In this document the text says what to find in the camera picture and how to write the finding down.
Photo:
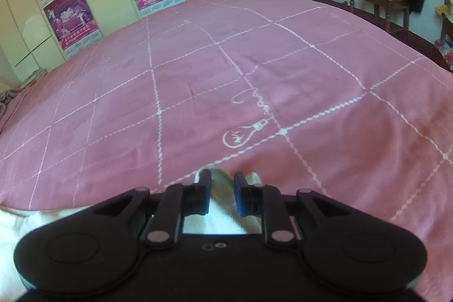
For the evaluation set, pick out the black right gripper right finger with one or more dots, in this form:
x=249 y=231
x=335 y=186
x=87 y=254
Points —
x=248 y=197

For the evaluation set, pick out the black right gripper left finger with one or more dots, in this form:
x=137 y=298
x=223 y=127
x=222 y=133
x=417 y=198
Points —
x=196 y=197

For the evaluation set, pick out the pink checked bed sheet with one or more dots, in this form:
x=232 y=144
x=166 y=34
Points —
x=297 y=93

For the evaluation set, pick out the lower left purple poster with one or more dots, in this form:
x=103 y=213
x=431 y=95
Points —
x=73 y=24

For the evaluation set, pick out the dark wooden chair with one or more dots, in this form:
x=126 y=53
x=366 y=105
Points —
x=390 y=6

